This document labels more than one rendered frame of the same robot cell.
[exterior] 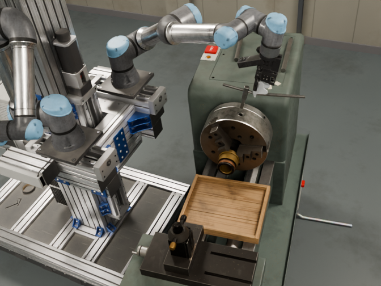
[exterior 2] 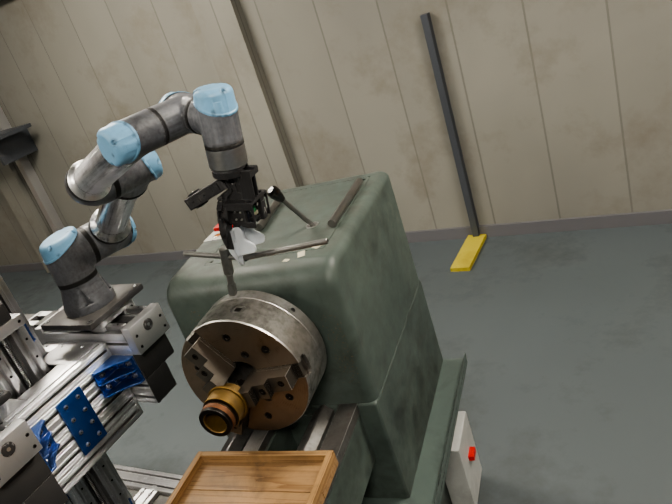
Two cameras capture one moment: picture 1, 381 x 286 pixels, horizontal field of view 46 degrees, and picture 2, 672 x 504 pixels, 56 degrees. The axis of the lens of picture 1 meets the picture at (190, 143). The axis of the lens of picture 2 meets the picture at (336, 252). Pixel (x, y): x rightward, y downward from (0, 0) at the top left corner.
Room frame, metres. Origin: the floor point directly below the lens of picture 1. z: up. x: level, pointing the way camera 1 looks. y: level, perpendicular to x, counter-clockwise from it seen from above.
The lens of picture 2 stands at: (0.25, -0.55, 1.83)
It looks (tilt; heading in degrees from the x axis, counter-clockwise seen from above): 23 degrees down; 3
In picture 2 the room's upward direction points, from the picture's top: 19 degrees counter-clockwise
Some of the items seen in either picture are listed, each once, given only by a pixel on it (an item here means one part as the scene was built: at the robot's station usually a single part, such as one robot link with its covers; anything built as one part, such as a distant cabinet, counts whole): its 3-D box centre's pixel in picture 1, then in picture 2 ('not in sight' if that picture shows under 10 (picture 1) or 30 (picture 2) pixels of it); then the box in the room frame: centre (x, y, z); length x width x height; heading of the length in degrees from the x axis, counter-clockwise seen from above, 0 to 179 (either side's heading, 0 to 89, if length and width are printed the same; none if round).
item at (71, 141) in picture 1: (66, 132); not in sight; (1.55, 0.55, 1.21); 0.15 x 0.15 x 0.10
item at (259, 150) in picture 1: (252, 151); (273, 381); (1.40, -0.26, 1.09); 0.12 x 0.11 x 0.05; 68
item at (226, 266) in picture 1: (199, 263); not in sight; (0.96, 0.03, 0.95); 0.43 x 0.18 x 0.04; 68
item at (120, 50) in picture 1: (120, 52); (67, 254); (1.98, 0.29, 1.33); 0.13 x 0.12 x 0.14; 131
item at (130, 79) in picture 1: (123, 72); (83, 289); (1.97, 0.30, 1.21); 0.15 x 0.15 x 0.10
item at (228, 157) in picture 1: (228, 161); (224, 408); (1.36, -0.15, 1.08); 0.09 x 0.09 x 0.09; 68
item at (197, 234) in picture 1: (184, 247); not in sight; (1.01, 0.08, 1.00); 0.20 x 0.10 x 0.05; 158
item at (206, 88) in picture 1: (249, 90); (304, 282); (1.88, -0.34, 1.06); 0.59 x 0.48 x 0.39; 158
